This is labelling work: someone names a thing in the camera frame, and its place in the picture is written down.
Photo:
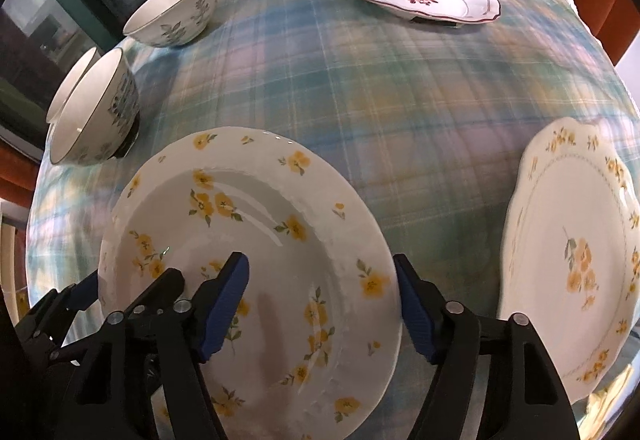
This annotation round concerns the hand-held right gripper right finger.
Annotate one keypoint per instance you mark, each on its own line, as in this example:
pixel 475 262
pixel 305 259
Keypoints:
pixel 415 307

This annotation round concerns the scalloped yellow-flowered cream plate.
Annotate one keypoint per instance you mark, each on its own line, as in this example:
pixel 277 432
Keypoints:
pixel 565 220

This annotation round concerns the round yellow-flowered white plate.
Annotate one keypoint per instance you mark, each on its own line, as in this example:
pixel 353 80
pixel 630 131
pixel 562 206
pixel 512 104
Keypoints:
pixel 280 270

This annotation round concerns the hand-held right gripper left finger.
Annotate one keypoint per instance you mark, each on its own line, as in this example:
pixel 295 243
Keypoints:
pixel 225 305

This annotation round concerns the blue plaid tablecloth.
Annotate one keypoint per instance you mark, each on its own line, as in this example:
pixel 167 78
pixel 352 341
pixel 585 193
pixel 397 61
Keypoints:
pixel 350 94

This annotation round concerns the cluttered white shelf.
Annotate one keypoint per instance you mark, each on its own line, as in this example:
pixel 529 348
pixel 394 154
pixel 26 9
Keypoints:
pixel 10 260

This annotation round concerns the white bowl with dark rim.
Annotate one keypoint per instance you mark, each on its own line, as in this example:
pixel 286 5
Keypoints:
pixel 65 89

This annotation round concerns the white bowl with blue-grey flowers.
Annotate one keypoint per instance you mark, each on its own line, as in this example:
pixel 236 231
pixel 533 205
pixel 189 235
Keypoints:
pixel 185 19

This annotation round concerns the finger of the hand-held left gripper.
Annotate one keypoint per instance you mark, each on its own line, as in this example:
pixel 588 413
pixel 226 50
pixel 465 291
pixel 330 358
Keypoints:
pixel 160 290
pixel 82 292

